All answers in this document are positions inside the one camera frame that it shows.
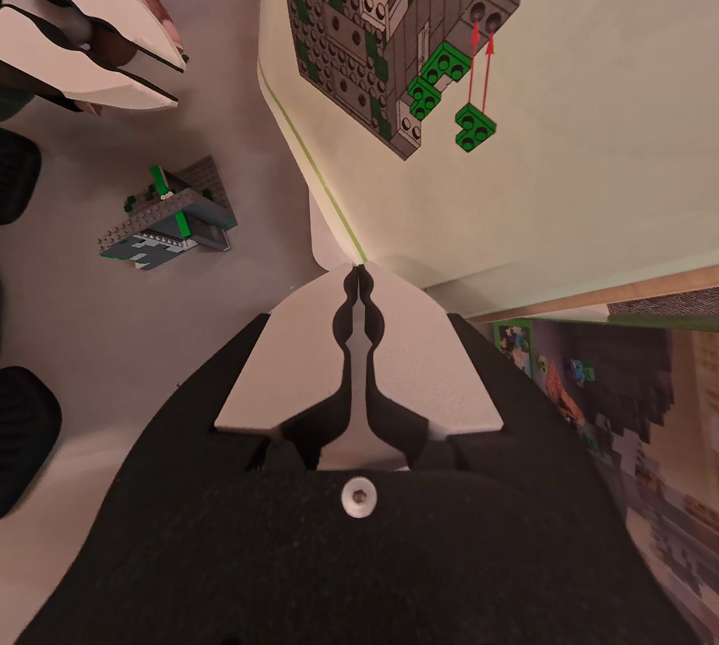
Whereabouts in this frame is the grey brick build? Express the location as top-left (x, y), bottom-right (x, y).
top-left (98, 155), bottom-right (239, 272)

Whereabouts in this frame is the white and wooden book stand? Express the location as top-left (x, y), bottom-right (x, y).
top-left (308, 190), bottom-right (719, 327)

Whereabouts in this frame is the brick instruction booklet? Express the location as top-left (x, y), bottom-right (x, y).
top-left (199, 0), bottom-right (719, 320)

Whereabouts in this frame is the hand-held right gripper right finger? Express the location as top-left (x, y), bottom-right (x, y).
top-left (358, 263), bottom-right (504, 470)

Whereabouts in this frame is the person's left hand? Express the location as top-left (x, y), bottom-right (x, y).
top-left (135, 0), bottom-right (189, 61)

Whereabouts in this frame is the black mesh chair armrest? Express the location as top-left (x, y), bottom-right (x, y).
top-left (0, 367), bottom-right (63, 518)

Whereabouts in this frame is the green toy brick set box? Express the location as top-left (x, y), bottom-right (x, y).
top-left (491, 314), bottom-right (719, 645)

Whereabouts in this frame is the person's left forearm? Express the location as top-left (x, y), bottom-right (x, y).
top-left (0, 86), bottom-right (36, 122)

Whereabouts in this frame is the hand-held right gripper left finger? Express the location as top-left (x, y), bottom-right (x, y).
top-left (214, 263), bottom-right (360, 470)

